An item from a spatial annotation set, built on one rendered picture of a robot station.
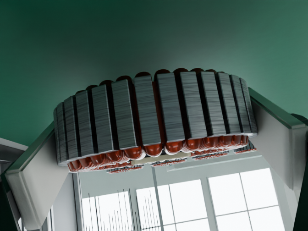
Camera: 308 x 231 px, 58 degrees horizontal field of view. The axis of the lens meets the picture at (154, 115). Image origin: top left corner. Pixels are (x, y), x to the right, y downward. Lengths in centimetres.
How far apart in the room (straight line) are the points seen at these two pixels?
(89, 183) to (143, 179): 123
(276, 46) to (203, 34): 6
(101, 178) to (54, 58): 652
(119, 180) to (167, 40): 649
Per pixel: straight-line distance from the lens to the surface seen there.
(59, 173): 16
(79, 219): 74
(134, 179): 661
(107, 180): 665
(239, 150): 87
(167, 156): 19
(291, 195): 104
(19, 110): 26
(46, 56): 16
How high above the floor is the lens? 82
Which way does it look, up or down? 13 degrees down
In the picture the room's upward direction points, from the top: 171 degrees clockwise
